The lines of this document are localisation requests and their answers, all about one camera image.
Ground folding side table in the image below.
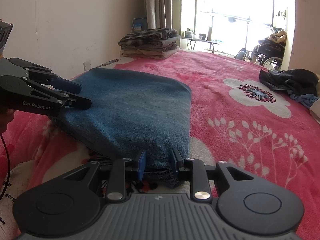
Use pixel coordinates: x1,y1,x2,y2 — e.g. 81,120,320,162
181,37,222,54

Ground white blank wall plate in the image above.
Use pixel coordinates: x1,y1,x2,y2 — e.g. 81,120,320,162
84,61,92,71

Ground black floor fan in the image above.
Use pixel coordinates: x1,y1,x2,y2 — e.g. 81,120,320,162
234,48,247,61

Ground person left hand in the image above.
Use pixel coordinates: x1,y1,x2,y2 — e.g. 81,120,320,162
0,108,16,134

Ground black wheelchair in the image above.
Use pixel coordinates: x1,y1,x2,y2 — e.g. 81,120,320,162
250,27,287,70

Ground dark blue clothes pile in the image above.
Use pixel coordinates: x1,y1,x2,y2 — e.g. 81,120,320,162
259,69,319,109

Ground black cable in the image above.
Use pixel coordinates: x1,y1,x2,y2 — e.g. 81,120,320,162
0,133,11,201

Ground blue denim jeans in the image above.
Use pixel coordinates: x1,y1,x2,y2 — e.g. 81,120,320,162
54,68,191,189

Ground grey curtain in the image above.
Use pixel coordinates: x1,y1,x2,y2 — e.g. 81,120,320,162
144,0,172,29

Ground folded beige grey clothes stack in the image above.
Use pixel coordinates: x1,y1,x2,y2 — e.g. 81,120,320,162
120,35,180,60

